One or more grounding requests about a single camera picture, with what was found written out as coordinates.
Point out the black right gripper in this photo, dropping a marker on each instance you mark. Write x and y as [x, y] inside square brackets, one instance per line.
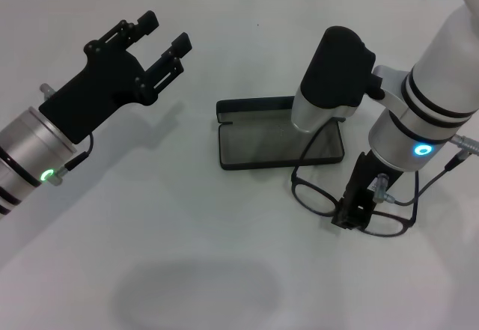
[368, 180]

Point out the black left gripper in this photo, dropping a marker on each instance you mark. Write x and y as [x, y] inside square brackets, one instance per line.
[101, 83]

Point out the black glasses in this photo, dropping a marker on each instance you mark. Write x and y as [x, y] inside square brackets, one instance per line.
[294, 186]

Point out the black glasses case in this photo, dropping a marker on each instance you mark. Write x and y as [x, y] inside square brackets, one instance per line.
[254, 146]

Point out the silver connector stub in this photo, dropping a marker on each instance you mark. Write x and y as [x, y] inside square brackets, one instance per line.
[46, 90]

